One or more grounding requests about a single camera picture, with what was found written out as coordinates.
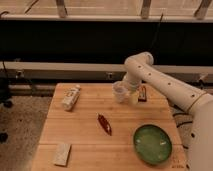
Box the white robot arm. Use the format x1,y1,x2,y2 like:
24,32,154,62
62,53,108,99
123,52,213,171

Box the black floor cables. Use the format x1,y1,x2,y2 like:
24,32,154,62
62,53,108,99
171,109,193,129

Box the green oval plate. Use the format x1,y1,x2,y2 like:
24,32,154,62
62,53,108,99
133,124,172,165

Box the white rectangular sponge block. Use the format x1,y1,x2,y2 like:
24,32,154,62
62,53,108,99
53,143,71,166

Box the black chair base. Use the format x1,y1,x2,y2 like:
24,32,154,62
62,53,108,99
0,78,13,143

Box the red chili pepper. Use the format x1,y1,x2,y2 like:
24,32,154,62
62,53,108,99
98,114,112,135

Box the dark brown rectangular bar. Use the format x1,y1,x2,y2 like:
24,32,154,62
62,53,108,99
138,85,147,102

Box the black hanging cable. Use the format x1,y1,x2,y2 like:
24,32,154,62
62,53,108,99
148,13,165,54

